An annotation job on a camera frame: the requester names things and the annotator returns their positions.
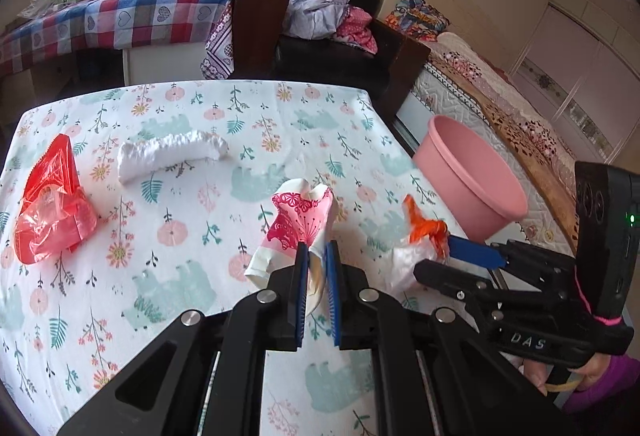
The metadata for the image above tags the orange white plastic bag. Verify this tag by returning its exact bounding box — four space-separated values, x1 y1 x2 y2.
386 194 449 295

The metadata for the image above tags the pink white patterned bag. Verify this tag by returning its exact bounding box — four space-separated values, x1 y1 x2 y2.
244 178 337 317

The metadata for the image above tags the person's right hand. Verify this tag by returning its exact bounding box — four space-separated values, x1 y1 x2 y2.
521 354 612 395

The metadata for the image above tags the pink plastic basin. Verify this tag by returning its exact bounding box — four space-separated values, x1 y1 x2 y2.
413 115 528 243

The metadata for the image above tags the bed with floral quilt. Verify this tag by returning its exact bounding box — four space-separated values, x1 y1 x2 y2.
397 32 578 255

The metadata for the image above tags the floral bear tablecloth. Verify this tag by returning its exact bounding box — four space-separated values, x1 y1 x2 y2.
1 80 461 435

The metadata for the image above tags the pink sliding wardrobe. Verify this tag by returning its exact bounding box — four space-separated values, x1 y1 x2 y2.
512 6 639 164

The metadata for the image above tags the red plastic bag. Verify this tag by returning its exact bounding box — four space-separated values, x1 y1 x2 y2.
13 133 98 265

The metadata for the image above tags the beige wooden headboard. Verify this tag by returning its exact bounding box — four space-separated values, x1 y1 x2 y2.
378 0 518 70

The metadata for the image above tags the colourful comic pillow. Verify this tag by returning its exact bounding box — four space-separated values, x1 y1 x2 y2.
384 0 450 44

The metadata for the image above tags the pile of clothes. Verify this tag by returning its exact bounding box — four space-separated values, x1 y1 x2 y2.
283 0 378 54

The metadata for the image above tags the black leather armchair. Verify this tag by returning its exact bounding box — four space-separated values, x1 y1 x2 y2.
232 0 430 122

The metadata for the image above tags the plaid tablecloth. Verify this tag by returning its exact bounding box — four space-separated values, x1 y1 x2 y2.
1 0 234 79

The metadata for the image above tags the black camera device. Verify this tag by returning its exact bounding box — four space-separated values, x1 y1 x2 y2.
575 162 639 325

